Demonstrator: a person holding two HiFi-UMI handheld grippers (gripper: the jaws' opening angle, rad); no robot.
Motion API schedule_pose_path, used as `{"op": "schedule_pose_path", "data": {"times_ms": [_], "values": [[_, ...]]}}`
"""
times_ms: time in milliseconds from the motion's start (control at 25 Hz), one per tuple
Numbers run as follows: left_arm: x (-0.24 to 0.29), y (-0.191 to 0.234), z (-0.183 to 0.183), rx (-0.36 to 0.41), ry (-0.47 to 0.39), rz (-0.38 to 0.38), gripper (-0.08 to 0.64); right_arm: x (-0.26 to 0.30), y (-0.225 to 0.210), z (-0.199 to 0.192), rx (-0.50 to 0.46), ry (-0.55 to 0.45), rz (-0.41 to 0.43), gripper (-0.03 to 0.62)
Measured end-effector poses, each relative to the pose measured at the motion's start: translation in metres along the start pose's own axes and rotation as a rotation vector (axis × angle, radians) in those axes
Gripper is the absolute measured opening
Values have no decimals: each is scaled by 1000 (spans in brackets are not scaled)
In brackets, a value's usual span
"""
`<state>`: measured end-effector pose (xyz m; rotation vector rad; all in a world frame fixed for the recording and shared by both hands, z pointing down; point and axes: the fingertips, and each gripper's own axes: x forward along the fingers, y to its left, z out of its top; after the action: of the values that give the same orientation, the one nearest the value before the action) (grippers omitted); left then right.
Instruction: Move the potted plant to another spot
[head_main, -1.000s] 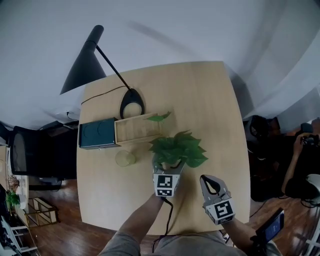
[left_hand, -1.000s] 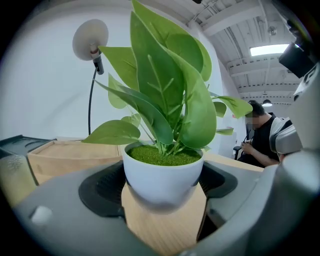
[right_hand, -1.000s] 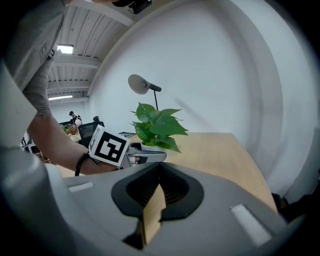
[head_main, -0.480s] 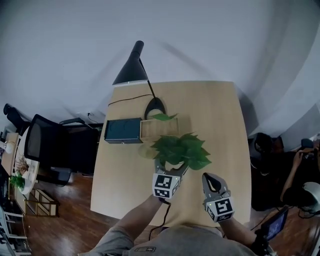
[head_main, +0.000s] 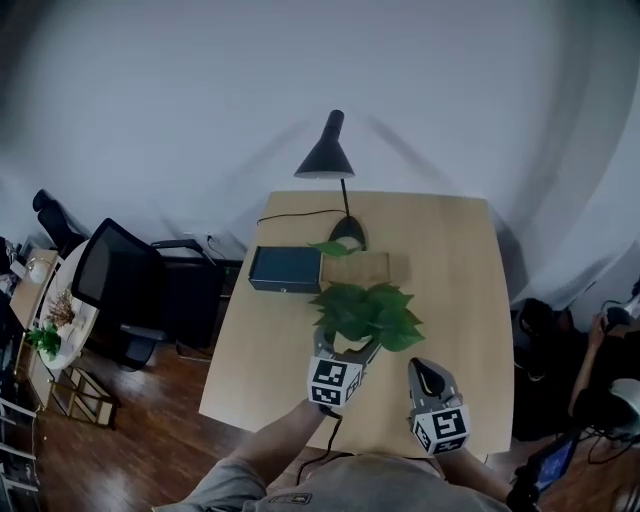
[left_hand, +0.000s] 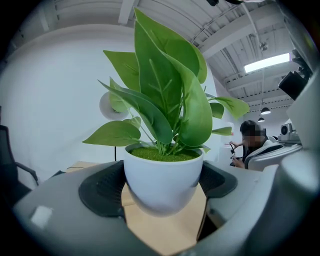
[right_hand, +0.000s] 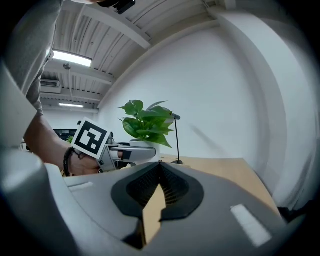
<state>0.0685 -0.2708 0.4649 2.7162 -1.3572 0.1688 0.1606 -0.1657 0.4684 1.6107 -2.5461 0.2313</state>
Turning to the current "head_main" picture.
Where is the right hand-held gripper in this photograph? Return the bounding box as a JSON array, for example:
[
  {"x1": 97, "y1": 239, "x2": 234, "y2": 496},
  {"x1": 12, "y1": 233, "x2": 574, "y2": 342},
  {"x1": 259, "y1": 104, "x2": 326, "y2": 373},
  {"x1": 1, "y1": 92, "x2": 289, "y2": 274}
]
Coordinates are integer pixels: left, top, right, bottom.
[{"x1": 407, "y1": 357, "x2": 474, "y2": 456}]

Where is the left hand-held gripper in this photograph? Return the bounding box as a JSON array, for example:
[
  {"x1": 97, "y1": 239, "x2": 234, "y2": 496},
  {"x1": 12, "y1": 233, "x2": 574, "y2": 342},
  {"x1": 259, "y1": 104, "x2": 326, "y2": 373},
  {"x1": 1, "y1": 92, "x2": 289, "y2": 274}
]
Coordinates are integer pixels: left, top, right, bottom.
[{"x1": 305, "y1": 324, "x2": 383, "y2": 409}]

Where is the green potted plant white pot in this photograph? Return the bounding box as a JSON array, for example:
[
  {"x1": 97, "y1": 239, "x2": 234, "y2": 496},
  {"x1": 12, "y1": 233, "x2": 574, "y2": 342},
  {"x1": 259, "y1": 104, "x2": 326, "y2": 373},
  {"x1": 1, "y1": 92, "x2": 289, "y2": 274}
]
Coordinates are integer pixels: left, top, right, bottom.
[{"x1": 307, "y1": 239, "x2": 427, "y2": 355}]

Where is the person's left forearm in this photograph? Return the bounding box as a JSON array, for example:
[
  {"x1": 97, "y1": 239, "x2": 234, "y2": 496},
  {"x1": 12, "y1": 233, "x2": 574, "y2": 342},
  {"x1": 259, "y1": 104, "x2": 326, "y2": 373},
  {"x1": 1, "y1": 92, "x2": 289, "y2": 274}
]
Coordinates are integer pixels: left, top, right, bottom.
[{"x1": 216, "y1": 398, "x2": 327, "y2": 482}]

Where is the person's right forearm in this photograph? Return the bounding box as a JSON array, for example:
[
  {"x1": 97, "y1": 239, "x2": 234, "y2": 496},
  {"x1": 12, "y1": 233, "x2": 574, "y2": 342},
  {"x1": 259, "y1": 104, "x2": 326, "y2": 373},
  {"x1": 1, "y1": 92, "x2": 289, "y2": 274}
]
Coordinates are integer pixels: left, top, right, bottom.
[{"x1": 433, "y1": 446, "x2": 502, "y2": 497}]

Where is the dried brown plant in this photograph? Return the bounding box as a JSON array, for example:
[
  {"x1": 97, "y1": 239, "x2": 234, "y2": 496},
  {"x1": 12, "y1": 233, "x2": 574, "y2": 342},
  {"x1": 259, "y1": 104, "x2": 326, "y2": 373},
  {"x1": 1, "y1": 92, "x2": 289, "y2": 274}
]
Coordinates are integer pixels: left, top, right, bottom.
[{"x1": 46, "y1": 288, "x2": 77, "y2": 327}]

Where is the small green potted plant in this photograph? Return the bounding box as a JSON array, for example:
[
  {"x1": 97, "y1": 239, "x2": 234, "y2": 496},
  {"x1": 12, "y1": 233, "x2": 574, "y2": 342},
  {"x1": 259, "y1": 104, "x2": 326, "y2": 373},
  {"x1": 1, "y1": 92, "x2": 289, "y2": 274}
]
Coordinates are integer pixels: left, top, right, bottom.
[{"x1": 26, "y1": 323, "x2": 62, "y2": 362}]

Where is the black storage box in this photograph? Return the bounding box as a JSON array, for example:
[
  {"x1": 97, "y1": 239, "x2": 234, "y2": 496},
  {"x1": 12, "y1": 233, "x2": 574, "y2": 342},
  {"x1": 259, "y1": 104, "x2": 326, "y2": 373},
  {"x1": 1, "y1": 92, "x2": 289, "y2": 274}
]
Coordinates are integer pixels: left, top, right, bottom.
[{"x1": 248, "y1": 245, "x2": 324, "y2": 295}]

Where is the person's grey shirt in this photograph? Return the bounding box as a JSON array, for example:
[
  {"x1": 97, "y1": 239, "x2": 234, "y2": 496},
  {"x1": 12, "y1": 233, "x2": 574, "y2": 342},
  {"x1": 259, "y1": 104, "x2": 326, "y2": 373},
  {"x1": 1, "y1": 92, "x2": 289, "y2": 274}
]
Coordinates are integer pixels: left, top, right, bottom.
[{"x1": 151, "y1": 451, "x2": 512, "y2": 512}]

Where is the black tablet on stand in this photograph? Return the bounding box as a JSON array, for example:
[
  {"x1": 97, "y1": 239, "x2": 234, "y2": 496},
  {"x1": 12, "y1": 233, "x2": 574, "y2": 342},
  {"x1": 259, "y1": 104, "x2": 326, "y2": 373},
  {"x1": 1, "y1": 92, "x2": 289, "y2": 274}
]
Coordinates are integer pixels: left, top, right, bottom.
[{"x1": 514, "y1": 431, "x2": 582, "y2": 512}]

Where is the black desk lamp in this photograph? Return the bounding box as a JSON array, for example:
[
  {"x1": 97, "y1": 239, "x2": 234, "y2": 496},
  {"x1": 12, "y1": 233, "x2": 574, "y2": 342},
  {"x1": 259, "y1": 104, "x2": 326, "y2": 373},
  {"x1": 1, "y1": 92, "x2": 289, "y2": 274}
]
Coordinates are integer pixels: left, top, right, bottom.
[{"x1": 293, "y1": 109, "x2": 370, "y2": 251}]

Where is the black mesh office chair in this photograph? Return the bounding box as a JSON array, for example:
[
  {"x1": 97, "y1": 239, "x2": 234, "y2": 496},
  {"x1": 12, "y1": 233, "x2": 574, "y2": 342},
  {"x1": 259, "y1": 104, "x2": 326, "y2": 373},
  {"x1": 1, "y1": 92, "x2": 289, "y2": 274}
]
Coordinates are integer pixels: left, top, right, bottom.
[{"x1": 70, "y1": 217, "x2": 224, "y2": 372}]

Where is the round white side table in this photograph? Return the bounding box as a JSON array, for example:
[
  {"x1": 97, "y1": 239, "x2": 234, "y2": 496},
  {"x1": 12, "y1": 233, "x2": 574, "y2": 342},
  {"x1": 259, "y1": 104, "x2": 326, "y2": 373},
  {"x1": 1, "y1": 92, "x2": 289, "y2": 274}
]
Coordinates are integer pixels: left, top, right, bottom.
[{"x1": 36, "y1": 239, "x2": 100, "y2": 372}]

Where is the black headrest office chair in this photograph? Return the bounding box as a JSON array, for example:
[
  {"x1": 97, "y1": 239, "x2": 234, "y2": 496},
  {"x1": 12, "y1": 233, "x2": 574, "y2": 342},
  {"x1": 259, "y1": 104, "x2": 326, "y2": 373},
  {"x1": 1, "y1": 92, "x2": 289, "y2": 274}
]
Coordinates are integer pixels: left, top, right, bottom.
[{"x1": 31, "y1": 188, "x2": 87, "y2": 252}]

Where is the light wooden shelf board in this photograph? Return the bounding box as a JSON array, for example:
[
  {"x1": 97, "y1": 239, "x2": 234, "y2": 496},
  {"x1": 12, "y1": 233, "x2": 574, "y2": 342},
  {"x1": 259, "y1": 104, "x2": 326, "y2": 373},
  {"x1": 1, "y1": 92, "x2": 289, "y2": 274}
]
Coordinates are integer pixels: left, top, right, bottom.
[{"x1": 9, "y1": 249, "x2": 59, "y2": 332}]

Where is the white metal rack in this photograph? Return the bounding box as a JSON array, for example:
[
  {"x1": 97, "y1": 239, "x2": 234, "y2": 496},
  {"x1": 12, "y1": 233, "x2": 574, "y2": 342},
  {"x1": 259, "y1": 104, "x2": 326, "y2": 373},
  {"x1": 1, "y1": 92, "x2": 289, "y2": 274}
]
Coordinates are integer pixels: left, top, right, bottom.
[{"x1": 0, "y1": 397, "x2": 41, "y2": 501}]

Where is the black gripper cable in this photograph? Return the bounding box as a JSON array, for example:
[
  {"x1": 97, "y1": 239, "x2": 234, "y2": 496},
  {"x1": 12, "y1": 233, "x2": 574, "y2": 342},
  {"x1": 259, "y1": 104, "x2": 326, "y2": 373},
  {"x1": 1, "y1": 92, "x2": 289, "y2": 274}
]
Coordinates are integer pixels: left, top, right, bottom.
[{"x1": 296, "y1": 406, "x2": 345, "y2": 487}]

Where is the black lamp cable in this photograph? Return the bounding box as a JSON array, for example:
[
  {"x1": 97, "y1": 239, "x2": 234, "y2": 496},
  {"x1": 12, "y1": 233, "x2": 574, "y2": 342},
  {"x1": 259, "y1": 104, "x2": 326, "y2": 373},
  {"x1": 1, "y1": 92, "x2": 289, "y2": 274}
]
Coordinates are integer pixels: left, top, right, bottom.
[{"x1": 256, "y1": 208, "x2": 347, "y2": 227}]

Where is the gold frame rack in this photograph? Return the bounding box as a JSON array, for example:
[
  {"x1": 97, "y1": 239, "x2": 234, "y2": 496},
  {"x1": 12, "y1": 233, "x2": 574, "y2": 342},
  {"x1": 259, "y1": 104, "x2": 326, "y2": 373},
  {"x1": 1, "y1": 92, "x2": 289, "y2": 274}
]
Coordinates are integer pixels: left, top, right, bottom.
[{"x1": 49, "y1": 366, "x2": 122, "y2": 432}]

